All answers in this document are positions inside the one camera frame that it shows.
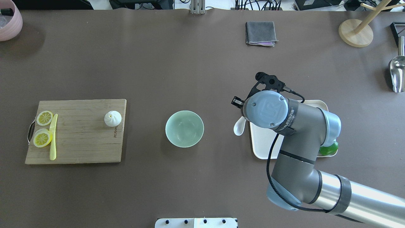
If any white ceramic spoon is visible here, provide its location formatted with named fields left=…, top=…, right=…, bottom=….
left=233, top=116, right=247, bottom=136

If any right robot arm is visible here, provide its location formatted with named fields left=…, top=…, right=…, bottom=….
left=231, top=90, right=405, bottom=228

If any light green bowl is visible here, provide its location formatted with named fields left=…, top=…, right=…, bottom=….
left=165, top=110, right=204, bottom=148

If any white steamed bun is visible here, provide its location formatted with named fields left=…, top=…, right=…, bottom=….
left=104, top=110, right=122, bottom=127

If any pink bowl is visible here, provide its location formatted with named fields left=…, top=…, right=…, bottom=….
left=0, top=0, right=23, bottom=42

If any beige rabbit tray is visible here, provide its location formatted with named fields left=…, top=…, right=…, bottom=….
left=249, top=100, right=337, bottom=160

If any grey folded cloth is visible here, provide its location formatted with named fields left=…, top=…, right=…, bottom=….
left=245, top=21, right=278, bottom=47

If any green lime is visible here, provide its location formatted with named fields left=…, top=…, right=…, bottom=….
left=318, top=141, right=339, bottom=156

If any wooden mug tree stand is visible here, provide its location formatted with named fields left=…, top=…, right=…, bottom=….
left=338, top=0, right=405, bottom=48

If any wooden cutting board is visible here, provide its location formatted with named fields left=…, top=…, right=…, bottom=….
left=25, top=99, right=127, bottom=165

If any metal scoop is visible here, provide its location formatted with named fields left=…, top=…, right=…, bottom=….
left=389, top=36, right=405, bottom=93

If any yellow plastic knife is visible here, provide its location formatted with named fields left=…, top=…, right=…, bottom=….
left=49, top=114, right=58, bottom=161

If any upper lemon slice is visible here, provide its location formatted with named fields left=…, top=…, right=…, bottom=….
left=36, top=110, right=54, bottom=126

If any lemon slice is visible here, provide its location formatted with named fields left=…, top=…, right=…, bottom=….
left=36, top=110, right=54, bottom=126
left=32, top=129, right=53, bottom=148

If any lower lemon slice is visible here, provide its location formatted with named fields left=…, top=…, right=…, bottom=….
left=32, top=129, right=53, bottom=148

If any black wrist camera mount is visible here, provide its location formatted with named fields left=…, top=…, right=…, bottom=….
left=247, top=72, right=291, bottom=99

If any aluminium frame post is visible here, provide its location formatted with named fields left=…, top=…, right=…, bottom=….
left=190, top=0, right=206, bottom=15

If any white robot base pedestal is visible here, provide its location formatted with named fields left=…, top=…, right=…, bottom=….
left=155, top=217, right=239, bottom=228

